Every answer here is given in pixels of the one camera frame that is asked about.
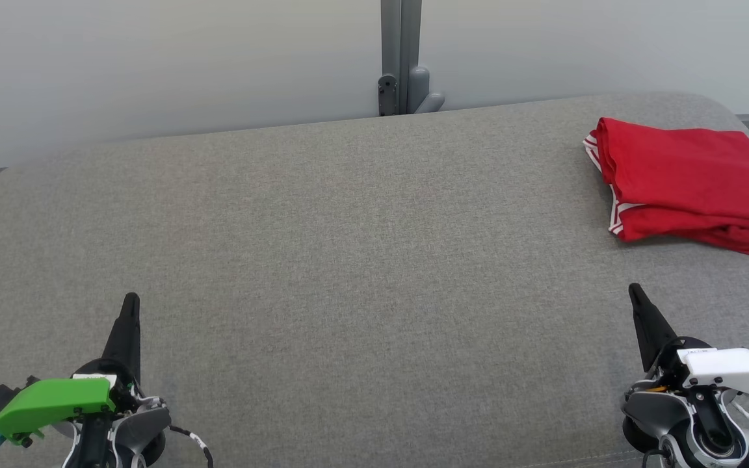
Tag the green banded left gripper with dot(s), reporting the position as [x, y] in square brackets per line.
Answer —
[49, 403]

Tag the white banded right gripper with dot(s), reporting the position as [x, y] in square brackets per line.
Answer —
[732, 367]

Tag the red white basketball jersey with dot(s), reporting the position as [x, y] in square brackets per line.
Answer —
[686, 175]

